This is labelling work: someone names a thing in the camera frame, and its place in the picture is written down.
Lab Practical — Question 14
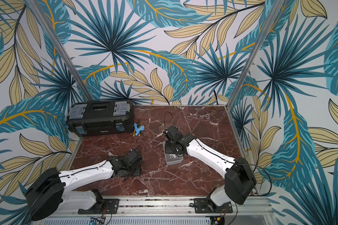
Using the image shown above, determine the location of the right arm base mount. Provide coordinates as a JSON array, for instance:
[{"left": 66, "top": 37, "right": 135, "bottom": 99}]
[{"left": 189, "top": 197, "right": 233, "bottom": 214}]

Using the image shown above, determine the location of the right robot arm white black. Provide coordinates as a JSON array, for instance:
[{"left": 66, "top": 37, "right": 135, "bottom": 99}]
[{"left": 163, "top": 126, "right": 257, "bottom": 207}]

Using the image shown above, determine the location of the translucent plastic storage box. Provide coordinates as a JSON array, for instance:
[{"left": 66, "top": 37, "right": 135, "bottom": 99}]
[{"left": 162, "top": 142, "right": 184, "bottom": 166}]

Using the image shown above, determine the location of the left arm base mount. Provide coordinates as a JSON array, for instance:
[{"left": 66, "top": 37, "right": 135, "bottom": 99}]
[{"left": 78, "top": 189, "right": 120, "bottom": 215}]

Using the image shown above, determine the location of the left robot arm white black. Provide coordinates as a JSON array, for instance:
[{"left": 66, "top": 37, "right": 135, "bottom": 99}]
[{"left": 25, "top": 150, "right": 143, "bottom": 221}]

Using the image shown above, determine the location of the black plastic toolbox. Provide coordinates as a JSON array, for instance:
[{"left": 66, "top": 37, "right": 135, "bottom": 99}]
[{"left": 66, "top": 100, "right": 134, "bottom": 137}]

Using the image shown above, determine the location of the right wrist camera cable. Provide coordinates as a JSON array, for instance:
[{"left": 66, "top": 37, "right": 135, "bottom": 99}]
[{"left": 164, "top": 111, "right": 175, "bottom": 130}]

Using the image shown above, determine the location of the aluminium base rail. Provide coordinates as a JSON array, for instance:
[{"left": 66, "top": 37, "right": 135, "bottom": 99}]
[{"left": 29, "top": 196, "right": 278, "bottom": 225}]

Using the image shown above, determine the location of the blue toy figure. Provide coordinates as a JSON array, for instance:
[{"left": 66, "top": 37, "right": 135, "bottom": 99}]
[{"left": 133, "top": 123, "right": 145, "bottom": 137}]

